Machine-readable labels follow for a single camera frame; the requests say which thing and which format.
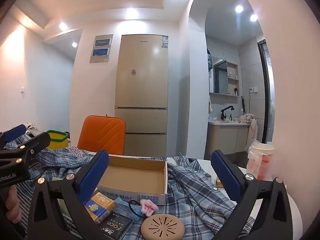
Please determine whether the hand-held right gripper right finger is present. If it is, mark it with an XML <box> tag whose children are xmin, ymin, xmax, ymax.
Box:
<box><xmin>210</xmin><ymin>149</ymin><xmax>293</xmax><ymax>240</ymax></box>

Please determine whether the pinkish towel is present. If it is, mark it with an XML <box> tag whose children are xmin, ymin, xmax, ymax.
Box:
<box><xmin>239</xmin><ymin>114</ymin><xmax>258</xmax><ymax>150</ymax></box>

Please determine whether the blue plaid shirt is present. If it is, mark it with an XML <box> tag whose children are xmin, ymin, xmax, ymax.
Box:
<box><xmin>5</xmin><ymin>132</ymin><xmax>255</xmax><ymax>240</ymax></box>

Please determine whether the bathroom mirror cabinet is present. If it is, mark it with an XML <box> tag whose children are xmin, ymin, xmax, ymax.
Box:
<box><xmin>209</xmin><ymin>56</ymin><xmax>240</xmax><ymax>97</ymax></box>

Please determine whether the floral patterned cloth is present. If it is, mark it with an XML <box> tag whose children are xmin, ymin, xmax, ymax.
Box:
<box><xmin>65</xmin><ymin>146</ymin><xmax>87</xmax><ymax>158</ymax></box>

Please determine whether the shallow cardboard box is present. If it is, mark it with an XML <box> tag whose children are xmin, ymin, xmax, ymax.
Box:
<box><xmin>96</xmin><ymin>154</ymin><xmax>168</xmax><ymax>205</ymax></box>

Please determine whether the black door frame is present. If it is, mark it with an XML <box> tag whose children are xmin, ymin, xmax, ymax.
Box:
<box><xmin>257</xmin><ymin>40</ymin><xmax>273</xmax><ymax>145</ymax></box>

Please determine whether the yellow bin with green rim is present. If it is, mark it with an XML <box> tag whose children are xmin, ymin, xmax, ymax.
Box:
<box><xmin>46</xmin><ymin>130</ymin><xmax>70</xmax><ymax>150</ymax></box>

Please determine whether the yellow blue cigarette pack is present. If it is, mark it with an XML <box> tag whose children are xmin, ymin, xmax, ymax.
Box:
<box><xmin>84</xmin><ymin>192</ymin><xmax>117</xmax><ymax>224</ymax></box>

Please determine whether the beige three-door refrigerator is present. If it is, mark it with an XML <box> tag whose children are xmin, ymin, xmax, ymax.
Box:
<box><xmin>114</xmin><ymin>34</ymin><xmax>169</xmax><ymax>157</ymax></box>

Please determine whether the beige round slotted disc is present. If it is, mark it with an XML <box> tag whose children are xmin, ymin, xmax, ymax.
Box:
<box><xmin>140</xmin><ymin>214</ymin><xmax>185</xmax><ymax>240</ymax></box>

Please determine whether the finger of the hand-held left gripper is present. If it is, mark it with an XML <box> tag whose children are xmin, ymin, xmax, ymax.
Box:
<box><xmin>0</xmin><ymin>132</ymin><xmax>51</xmax><ymax>160</ymax></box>
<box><xmin>0</xmin><ymin>124</ymin><xmax>27</xmax><ymax>150</ymax></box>

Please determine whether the person's left hand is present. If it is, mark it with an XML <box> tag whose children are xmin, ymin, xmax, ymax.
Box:
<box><xmin>4</xmin><ymin>186</ymin><xmax>23</xmax><ymax>224</ymax></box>

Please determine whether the black faucet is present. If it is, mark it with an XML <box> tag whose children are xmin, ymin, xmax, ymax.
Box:
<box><xmin>220</xmin><ymin>106</ymin><xmax>235</xmax><ymax>120</ymax></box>

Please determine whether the grey electrical distribution panel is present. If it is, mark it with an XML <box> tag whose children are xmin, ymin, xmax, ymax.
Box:
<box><xmin>89</xmin><ymin>34</ymin><xmax>114</xmax><ymax>63</ymax></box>

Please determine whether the black cigarette pack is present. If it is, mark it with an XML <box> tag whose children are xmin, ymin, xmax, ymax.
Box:
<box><xmin>96</xmin><ymin>212</ymin><xmax>133</xmax><ymax>240</ymax></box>

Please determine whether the beige vanity cabinet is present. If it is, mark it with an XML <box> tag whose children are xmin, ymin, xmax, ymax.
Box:
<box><xmin>208</xmin><ymin>121</ymin><xmax>250</xmax><ymax>155</ymax></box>

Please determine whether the grey cloth pile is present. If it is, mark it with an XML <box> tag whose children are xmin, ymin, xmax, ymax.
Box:
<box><xmin>25</xmin><ymin>122</ymin><xmax>42</xmax><ymax>137</ymax></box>

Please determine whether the orange chair back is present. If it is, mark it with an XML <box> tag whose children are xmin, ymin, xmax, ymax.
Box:
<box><xmin>77</xmin><ymin>115</ymin><xmax>126</xmax><ymax>155</ymax></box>

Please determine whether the light blue face mask pack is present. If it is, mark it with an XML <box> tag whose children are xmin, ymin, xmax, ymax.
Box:
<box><xmin>114</xmin><ymin>197</ymin><xmax>145</xmax><ymax>222</ymax></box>

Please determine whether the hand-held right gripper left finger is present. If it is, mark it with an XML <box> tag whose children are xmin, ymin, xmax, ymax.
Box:
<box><xmin>26</xmin><ymin>150</ymin><xmax>110</xmax><ymax>240</ymax></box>

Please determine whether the hanging blue cloth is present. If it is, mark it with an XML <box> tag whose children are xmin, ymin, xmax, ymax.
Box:
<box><xmin>206</xmin><ymin>49</ymin><xmax>213</xmax><ymax>73</ymax></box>

